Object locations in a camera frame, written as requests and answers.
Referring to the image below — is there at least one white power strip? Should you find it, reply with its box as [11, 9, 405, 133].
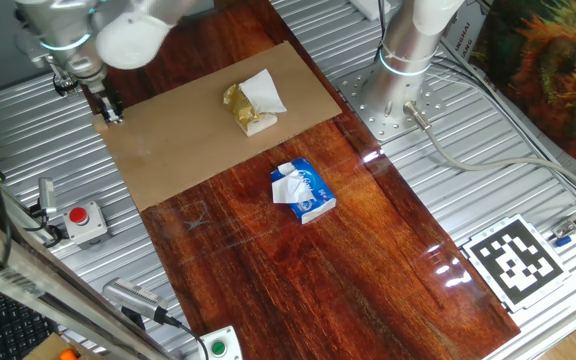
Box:
[349, 0, 395, 22]

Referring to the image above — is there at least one silver camera on mount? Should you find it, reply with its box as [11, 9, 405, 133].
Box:
[101, 277, 170, 325]

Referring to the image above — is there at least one small grey camera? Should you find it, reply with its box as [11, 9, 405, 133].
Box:
[36, 176, 60, 218]

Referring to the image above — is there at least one white printed paper sign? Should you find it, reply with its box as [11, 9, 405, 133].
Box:
[440, 0, 493, 70]

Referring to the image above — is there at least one black camera cable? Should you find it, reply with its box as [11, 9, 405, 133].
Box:
[164, 313, 211, 360]

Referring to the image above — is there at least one blue tissue pack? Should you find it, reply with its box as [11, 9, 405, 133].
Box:
[269, 156, 338, 226]

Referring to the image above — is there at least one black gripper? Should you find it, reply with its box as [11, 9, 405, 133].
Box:
[85, 76, 125, 125]

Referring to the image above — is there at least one green button box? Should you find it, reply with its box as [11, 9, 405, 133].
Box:
[198, 325, 245, 360]

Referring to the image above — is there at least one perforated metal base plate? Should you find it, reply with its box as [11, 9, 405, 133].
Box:
[336, 63, 448, 143]

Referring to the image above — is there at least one grey base cable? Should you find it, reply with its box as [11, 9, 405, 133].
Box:
[401, 100, 576, 199]

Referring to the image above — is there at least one colourful painted cloth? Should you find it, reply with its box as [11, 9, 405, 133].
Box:
[469, 0, 576, 175]

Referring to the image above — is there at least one red emergency button box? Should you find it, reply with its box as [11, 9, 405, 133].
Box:
[62, 200, 110, 247]

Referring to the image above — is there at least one brown cardboard sheet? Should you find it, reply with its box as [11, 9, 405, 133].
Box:
[92, 41, 344, 213]

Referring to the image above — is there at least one gold tissue pack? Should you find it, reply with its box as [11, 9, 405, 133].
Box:
[222, 68, 289, 138]

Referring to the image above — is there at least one black keyboard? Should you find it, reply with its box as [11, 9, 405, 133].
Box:
[0, 286, 58, 360]

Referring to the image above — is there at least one brown cardboard box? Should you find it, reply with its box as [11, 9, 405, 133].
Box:
[21, 331, 97, 360]

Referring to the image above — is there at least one aluminium frame bar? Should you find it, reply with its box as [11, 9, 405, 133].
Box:
[0, 203, 172, 360]

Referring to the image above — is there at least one black white marker board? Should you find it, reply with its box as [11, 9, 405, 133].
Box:
[459, 213, 573, 315]

